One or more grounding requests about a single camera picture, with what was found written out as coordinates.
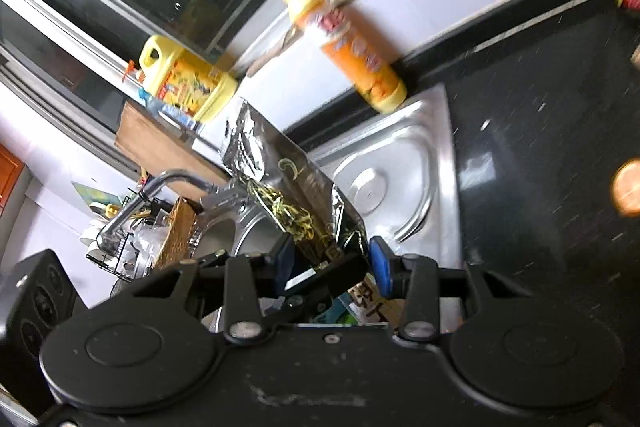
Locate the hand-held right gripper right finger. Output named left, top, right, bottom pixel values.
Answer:
left=366, top=236, right=534, bottom=344

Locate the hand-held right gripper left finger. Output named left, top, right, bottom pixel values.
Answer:
left=127, top=236, right=297, bottom=346

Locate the blue bin with clear liner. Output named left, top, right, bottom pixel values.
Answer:
left=310, top=294, right=367, bottom=326

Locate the black gold foil bag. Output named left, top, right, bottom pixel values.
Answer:
left=221, top=99, right=369, bottom=269

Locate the stainless steel sink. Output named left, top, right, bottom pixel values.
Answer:
left=194, top=84, right=464, bottom=334

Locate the brown woven basket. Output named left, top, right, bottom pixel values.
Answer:
left=154, top=196, right=202, bottom=271

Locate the chrome kitchen faucet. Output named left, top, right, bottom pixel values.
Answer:
left=96, top=169, right=236, bottom=254

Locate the wooden cutting board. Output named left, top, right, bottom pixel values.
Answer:
left=114, top=100, right=232, bottom=188

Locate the clear bottle blue label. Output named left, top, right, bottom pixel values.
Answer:
left=139, top=89, right=197, bottom=131

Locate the yellow detergent jug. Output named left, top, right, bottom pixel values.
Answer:
left=137, top=35, right=239, bottom=124

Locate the orange dish soap bottle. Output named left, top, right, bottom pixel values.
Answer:
left=274, top=0, right=409, bottom=114

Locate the orange fruit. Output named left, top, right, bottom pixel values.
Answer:
left=610, top=161, right=640, bottom=219

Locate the wire dish rack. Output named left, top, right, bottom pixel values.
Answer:
left=79, top=186, right=172, bottom=284

